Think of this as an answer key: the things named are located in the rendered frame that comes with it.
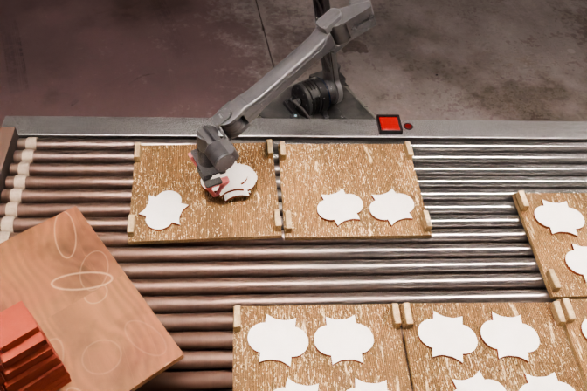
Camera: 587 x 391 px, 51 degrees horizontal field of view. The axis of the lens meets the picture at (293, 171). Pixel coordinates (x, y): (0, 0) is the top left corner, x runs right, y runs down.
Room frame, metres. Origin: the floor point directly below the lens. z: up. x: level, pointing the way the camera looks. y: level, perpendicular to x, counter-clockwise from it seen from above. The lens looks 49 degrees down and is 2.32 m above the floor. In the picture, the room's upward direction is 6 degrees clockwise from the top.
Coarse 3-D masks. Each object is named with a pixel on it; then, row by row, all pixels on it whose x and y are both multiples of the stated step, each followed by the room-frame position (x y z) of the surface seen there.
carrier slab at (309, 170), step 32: (288, 160) 1.26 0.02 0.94; (320, 160) 1.28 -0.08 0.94; (352, 160) 1.29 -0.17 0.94; (384, 160) 1.31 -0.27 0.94; (288, 192) 1.14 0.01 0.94; (320, 192) 1.15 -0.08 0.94; (352, 192) 1.16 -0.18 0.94; (384, 192) 1.18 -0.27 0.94; (416, 192) 1.19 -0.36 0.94; (320, 224) 1.03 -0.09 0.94; (352, 224) 1.05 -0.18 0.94; (384, 224) 1.06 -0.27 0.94; (416, 224) 1.07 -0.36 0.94
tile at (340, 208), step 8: (344, 192) 1.15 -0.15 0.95; (328, 200) 1.12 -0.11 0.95; (336, 200) 1.12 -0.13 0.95; (344, 200) 1.12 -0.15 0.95; (352, 200) 1.13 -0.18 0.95; (360, 200) 1.13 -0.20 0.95; (320, 208) 1.09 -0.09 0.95; (328, 208) 1.09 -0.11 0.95; (336, 208) 1.09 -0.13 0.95; (344, 208) 1.09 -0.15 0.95; (352, 208) 1.10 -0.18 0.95; (360, 208) 1.10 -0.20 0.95; (320, 216) 1.06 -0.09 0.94; (328, 216) 1.06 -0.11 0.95; (336, 216) 1.06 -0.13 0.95; (344, 216) 1.06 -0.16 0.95; (352, 216) 1.07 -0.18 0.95; (336, 224) 1.04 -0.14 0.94
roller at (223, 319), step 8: (224, 312) 0.75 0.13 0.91; (232, 312) 0.75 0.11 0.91; (160, 320) 0.70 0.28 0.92; (168, 320) 0.71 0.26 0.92; (176, 320) 0.71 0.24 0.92; (184, 320) 0.71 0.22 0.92; (192, 320) 0.71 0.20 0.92; (200, 320) 0.72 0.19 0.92; (208, 320) 0.72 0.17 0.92; (216, 320) 0.72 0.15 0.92; (224, 320) 0.72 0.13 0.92; (232, 320) 0.73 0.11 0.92; (168, 328) 0.69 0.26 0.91; (176, 328) 0.69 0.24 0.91; (184, 328) 0.70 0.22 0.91; (192, 328) 0.70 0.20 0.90; (200, 328) 0.70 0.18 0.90; (208, 328) 0.71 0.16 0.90; (216, 328) 0.71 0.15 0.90; (224, 328) 0.71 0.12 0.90; (232, 328) 0.71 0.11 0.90
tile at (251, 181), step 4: (248, 172) 1.17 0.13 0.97; (248, 176) 1.15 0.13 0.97; (252, 176) 1.16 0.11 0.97; (248, 180) 1.14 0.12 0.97; (252, 180) 1.14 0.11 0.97; (244, 184) 1.12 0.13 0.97; (248, 184) 1.12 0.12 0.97; (252, 184) 1.13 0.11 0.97; (244, 188) 1.11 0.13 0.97; (248, 188) 1.11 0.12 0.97; (252, 188) 1.12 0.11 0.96; (232, 192) 1.09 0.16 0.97; (236, 192) 1.09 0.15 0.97; (240, 192) 1.09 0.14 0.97; (244, 192) 1.09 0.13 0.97; (224, 196) 1.07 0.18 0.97; (228, 196) 1.07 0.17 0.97; (232, 196) 1.08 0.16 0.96; (236, 196) 1.08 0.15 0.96; (240, 196) 1.09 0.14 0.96; (244, 196) 1.09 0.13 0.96; (248, 196) 1.09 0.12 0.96; (224, 200) 1.06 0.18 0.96; (228, 200) 1.07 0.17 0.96
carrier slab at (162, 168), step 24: (192, 144) 1.28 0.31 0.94; (240, 144) 1.30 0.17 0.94; (264, 144) 1.32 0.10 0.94; (144, 168) 1.17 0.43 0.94; (168, 168) 1.18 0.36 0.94; (192, 168) 1.19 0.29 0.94; (264, 168) 1.22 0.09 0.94; (144, 192) 1.08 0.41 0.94; (192, 192) 1.10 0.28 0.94; (264, 192) 1.13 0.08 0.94; (192, 216) 1.01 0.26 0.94; (216, 216) 1.02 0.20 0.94; (240, 216) 1.03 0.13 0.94; (264, 216) 1.04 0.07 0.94; (144, 240) 0.92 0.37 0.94; (168, 240) 0.93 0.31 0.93; (192, 240) 0.94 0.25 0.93; (216, 240) 0.95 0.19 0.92
